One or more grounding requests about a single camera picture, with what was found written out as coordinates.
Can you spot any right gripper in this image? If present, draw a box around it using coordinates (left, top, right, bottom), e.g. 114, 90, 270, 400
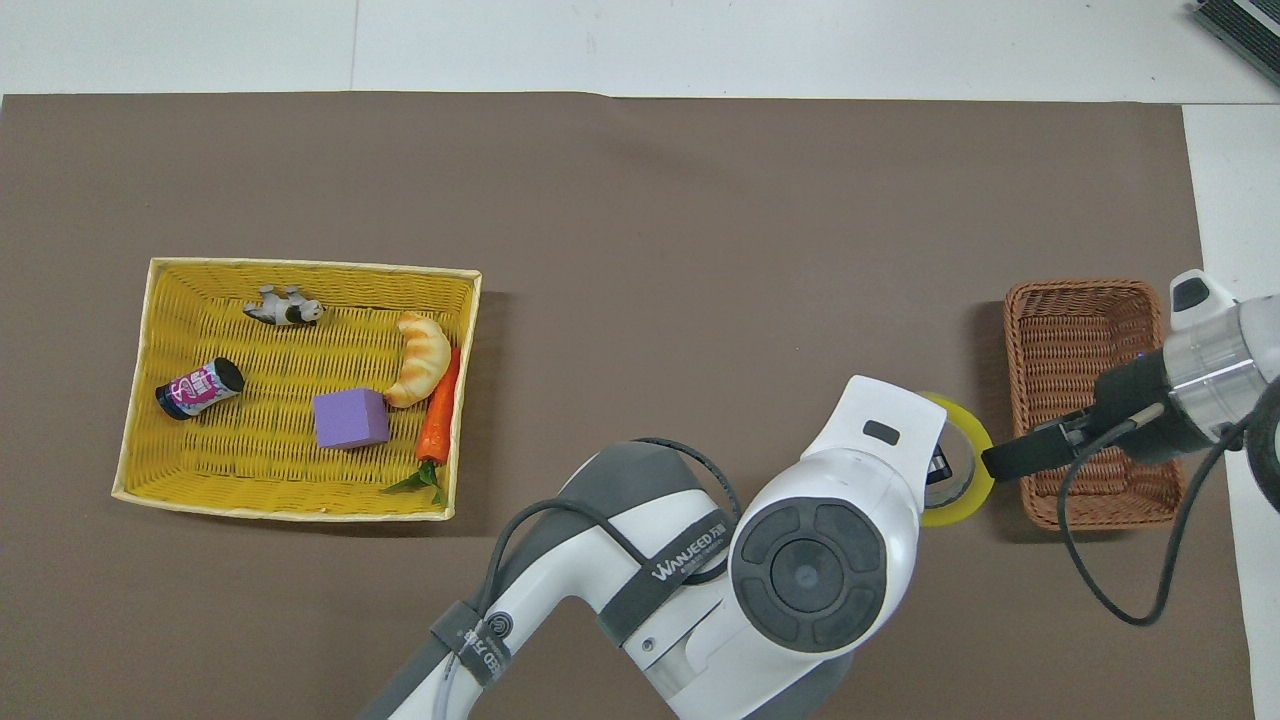
1086, 348, 1193, 467

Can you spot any yellow tape roll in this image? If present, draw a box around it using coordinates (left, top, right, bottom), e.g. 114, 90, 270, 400
918, 391, 997, 529

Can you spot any brown wicker basket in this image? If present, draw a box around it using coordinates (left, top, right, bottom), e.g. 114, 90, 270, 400
1003, 278, 1192, 532

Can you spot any yellow woven basket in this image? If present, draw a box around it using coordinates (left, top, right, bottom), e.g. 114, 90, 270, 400
110, 257, 484, 524

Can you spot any toy carrot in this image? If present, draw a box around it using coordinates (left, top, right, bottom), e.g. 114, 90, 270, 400
379, 345, 463, 508

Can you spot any toy croissant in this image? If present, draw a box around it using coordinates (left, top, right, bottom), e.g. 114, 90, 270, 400
383, 311, 454, 410

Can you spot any purple foam block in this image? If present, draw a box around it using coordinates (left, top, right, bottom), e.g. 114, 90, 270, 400
311, 387, 392, 452

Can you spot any toy cow figure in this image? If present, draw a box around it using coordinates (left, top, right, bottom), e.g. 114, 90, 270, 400
243, 284, 327, 329

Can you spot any small pink labelled can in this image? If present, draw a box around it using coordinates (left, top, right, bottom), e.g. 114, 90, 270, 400
154, 356, 247, 422

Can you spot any black cable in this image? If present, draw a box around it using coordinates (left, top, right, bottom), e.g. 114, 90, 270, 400
1056, 378, 1280, 628
484, 436, 744, 643

